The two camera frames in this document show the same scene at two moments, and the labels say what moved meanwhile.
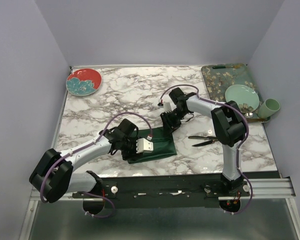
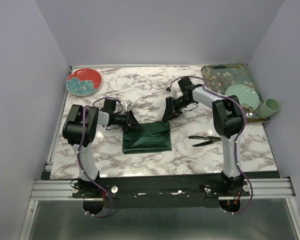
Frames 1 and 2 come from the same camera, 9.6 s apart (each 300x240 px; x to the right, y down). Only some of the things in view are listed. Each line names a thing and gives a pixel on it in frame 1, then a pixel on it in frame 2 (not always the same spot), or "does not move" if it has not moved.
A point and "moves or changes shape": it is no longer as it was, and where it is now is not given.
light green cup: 268,108 does not move
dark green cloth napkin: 163,145 moves or changes shape
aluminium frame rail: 255,188 does not move
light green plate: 245,97 does not move
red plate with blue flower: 83,82 does not move
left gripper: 128,156 -> 131,124
